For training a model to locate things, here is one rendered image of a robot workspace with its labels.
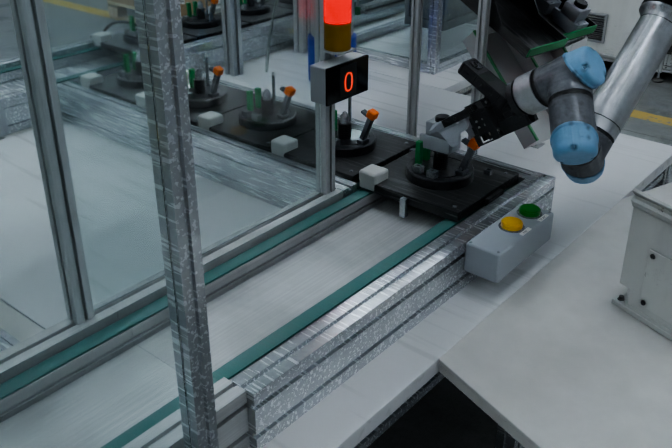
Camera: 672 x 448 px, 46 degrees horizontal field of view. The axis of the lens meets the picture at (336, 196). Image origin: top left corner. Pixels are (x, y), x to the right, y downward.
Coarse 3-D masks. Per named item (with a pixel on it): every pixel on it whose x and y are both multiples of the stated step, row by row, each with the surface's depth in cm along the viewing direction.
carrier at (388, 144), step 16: (336, 112) 180; (336, 128) 181; (352, 128) 183; (336, 144) 173; (352, 144) 174; (368, 144) 174; (384, 144) 180; (400, 144) 180; (336, 160) 172; (352, 160) 172; (368, 160) 171; (384, 160) 172; (352, 176) 164
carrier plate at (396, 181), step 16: (400, 160) 172; (400, 176) 164; (480, 176) 164; (496, 176) 164; (512, 176) 164; (384, 192) 160; (400, 192) 157; (416, 192) 157; (432, 192) 157; (448, 192) 157; (464, 192) 157; (480, 192) 157; (432, 208) 153; (448, 208) 151; (464, 208) 151
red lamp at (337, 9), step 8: (328, 0) 140; (336, 0) 139; (344, 0) 139; (328, 8) 140; (336, 8) 140; (344, 8) 140; (328, 16) 141; (336, 16) 140; (344, 16) 141; (336, 24) 141
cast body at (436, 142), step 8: (432, 120) 159; (440, 120) 158; (424, 136) 161; (432, 136) 160; (440, 136) 158; (424, 144) 161; (432, 144) 160; (440, 144) 159; (448, 144) 158; (440, 152) 160; (448, 152) 158
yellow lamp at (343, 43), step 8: (328, 24) 142; (344, 24) 141; (328, 32) 142; (336, 32) 142; (344, 32) 142; (328, 40) 143; (336, 40) 142; (344, 40) 142; (328, 48) 143; (336, 48) 143; (344, 48) 143
